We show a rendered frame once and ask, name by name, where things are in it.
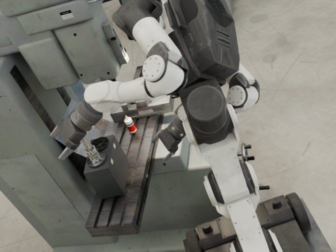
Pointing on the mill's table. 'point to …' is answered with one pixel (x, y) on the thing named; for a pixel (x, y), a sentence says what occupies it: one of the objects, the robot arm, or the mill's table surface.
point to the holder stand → (107, 168)
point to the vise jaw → (142, 103)
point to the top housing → (25, 6)
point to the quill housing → (89, 49)
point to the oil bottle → (130, 124)
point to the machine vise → (129, 108)
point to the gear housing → (58, 16)
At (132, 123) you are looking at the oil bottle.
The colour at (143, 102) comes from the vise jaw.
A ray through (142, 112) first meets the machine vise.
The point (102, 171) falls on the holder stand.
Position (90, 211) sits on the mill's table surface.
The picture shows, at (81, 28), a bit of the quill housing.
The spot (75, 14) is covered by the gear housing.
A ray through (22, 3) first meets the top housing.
